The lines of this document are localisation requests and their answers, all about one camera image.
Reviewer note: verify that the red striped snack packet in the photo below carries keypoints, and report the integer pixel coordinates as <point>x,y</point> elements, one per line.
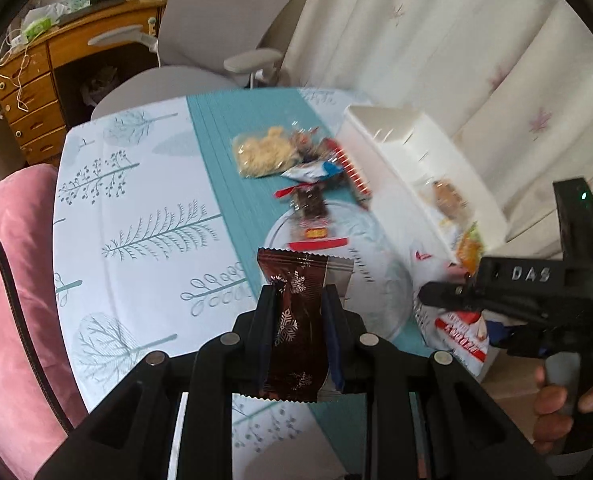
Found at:
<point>354,175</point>

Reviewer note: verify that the black keyboard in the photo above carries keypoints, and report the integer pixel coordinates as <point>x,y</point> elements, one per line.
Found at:
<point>101,10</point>

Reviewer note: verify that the speckled nougat crisp packet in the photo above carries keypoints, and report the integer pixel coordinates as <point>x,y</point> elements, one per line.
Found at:
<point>449,198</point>

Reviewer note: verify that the dark chocolate packet red ends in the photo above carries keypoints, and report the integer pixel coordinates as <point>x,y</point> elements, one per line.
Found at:
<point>310,205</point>

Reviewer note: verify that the pink blanket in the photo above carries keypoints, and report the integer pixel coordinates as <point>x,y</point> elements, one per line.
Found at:
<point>11,310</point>

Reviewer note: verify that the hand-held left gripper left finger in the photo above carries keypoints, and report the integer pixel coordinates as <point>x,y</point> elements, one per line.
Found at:
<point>266,332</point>

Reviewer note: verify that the leaf print curtain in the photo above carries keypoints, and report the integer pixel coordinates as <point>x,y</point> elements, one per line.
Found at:
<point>451,35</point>

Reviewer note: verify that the grey office chair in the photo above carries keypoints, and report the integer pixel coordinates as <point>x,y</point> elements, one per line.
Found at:
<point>226,5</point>

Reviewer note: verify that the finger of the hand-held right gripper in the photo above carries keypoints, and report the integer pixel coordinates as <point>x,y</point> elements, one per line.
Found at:
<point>518,342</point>
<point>506,280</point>

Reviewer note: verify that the person's right hand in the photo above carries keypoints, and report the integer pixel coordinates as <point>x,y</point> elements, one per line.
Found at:
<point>553,412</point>

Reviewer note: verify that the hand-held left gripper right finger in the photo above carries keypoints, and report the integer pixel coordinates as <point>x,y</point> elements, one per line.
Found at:
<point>334,335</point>

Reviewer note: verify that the wooden desk with drawers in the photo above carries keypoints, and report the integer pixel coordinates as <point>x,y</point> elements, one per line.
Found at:
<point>36,110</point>

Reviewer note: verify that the clear yellow biscuit packet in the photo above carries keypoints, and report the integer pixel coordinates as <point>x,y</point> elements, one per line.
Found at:
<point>469,250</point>

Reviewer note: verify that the white plastic storage box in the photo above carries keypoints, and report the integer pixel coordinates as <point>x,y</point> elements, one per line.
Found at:
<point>396,150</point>

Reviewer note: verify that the brown snowflake snack packet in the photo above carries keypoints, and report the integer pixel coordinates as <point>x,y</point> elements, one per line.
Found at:
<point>296,310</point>

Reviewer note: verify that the white plastic bag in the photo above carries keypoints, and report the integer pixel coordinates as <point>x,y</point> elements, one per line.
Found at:
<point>46,11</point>

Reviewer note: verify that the green tissue pack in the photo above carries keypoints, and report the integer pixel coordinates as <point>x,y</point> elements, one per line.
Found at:
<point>37,28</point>

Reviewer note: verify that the dark bag under desk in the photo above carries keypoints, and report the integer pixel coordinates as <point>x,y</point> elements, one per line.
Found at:
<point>99,85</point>

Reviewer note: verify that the pale crisp packet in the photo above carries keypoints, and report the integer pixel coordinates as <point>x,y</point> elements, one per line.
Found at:
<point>264,155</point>

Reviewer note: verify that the tree print tablecloth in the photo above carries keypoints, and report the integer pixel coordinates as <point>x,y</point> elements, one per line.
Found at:
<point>151,200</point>

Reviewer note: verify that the blue and white candy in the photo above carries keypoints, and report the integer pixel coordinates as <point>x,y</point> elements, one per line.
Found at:
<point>309,172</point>

